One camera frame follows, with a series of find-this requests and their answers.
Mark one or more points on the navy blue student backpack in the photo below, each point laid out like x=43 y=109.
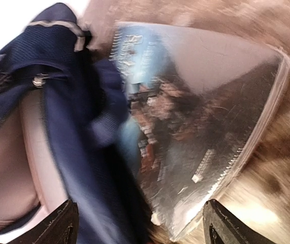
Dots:
x=60 y=116

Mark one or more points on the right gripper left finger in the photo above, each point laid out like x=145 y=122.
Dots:
x=59 y=226

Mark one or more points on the blue card packet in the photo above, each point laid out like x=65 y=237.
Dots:
x=202 y=100

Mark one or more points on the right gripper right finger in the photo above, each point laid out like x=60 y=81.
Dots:
x=222 y=227

